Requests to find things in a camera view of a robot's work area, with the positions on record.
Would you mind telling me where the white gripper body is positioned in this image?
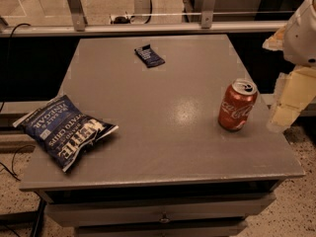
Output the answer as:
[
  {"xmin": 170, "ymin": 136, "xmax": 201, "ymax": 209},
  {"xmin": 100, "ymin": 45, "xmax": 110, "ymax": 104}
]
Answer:
[{"xmin": 283, "ymin": 0, "xmax": 316, "ymax": 67}]

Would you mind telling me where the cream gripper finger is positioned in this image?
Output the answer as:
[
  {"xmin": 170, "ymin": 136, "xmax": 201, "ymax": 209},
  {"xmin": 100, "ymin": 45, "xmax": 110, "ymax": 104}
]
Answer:
[
  {"xmin": 267, "ymin": 65, "xmax": 316, "ymax": 132},
  {"xmin": 262, "ymin": 27, "xmax": 285, "ymax": 51}
]

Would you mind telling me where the blue potato chip bag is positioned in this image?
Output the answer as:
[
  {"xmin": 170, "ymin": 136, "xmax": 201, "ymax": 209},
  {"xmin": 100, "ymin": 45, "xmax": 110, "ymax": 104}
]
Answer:
[{"xmin": 13, "ymin": 95, "xmax": 119, "ymax": 172}]

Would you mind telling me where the dark blue rxbar wrapper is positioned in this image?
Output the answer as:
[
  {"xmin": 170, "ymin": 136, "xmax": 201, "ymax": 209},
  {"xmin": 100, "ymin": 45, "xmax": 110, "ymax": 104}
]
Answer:
[{"xmin": 134, "ymin": 44, "xmax": 165, "ymax": 68}]

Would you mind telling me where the red coca-cola can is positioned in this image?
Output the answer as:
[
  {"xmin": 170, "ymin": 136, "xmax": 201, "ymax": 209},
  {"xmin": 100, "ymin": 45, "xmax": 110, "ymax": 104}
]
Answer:
[{"xmin": 218, "ymin": 78, "xmax": 258, "ymax": 131}]

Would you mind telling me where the grey upper drawer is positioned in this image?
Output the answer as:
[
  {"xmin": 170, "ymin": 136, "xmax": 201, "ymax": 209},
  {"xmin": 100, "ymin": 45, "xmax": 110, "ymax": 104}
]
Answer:
[{"xmin": 45, "ymin": 193, "xmax": 276, "ymax": 227}]

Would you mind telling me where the grey drawer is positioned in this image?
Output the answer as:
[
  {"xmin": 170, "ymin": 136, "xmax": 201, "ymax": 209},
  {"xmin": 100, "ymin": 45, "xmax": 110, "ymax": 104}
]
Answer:
[
  {"xmin": 75, "ymin": 219, "xmax": 247, "ymax": 237},
  {"xmin": 45, "ymin": 193, "xmax": 276, "ymax": 227}
]

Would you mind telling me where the white power strip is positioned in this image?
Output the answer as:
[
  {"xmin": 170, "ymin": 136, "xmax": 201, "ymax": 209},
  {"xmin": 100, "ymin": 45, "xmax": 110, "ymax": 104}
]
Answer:
[{"xmin": 110, "ymin": 15, "xmax": 134, "ymax": 25}]

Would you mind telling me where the grey lower drawer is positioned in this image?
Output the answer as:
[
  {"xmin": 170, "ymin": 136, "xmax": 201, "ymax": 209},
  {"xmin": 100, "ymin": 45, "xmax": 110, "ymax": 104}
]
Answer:
[{"xmin": 75, "ymin": 219, "xmax": 247, "ymax": 237}]

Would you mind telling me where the metal drawer knob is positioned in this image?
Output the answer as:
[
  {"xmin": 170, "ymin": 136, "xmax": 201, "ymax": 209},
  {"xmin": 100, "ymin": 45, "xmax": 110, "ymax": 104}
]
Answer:
[{"xmin": 159, "ymin": 214, "xmax": 171, "ymax": 224}]

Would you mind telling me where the right metal bracket post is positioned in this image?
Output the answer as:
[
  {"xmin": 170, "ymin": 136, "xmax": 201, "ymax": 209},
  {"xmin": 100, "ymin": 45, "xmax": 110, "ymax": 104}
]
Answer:
[{"xmin": 200, "ymin": 0, "xmax": 216, "ymax": 29}]

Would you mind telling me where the metal bracket post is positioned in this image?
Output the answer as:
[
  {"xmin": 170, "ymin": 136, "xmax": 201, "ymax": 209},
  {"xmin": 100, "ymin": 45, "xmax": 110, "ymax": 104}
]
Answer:
[
  {"xmin": 200, "ymin": 0, "xmax": 216, "ymax": 29},
  {"xmin": 67, "ymin": 0, "xmax": 87, "ymax": 32}
]

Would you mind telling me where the metal window frame rail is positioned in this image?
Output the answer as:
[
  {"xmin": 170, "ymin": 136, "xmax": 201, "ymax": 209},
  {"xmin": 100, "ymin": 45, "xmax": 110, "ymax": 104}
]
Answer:
[{"xmin": 14, "ymin": 21, "xmax": 286, "ymax": 38}]

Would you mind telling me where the left metal bracket post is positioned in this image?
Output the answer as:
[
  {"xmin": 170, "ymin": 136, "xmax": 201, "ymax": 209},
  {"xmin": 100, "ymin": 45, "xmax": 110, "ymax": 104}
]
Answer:
[{"xmin": 67, "ymin": 0, "xmax": 87, "ymax": 32}]

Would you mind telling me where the black floor cable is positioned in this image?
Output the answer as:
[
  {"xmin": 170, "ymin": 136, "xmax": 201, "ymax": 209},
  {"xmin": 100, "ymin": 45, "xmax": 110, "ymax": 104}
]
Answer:
[{"xmin": 0, "ymin": 144, "xmax": 37, "ymax": 182}]

